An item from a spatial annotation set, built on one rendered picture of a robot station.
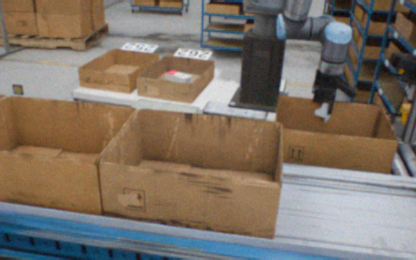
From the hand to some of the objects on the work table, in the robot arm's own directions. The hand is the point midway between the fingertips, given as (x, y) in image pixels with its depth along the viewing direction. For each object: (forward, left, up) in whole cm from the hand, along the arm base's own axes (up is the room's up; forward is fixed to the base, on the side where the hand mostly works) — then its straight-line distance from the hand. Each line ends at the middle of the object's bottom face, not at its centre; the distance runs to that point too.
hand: (327, 118), depth 159 cm
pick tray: (-56, -96, -16) cm, 112 cm away
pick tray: (-49, -65, -14) cm, 82 cm away
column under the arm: (-37, -23, -12) cm, 45 cm away
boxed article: (-56, -65, -14) cm, 87 cm away
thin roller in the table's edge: (-20, -35, -14) cm, 43 cm away
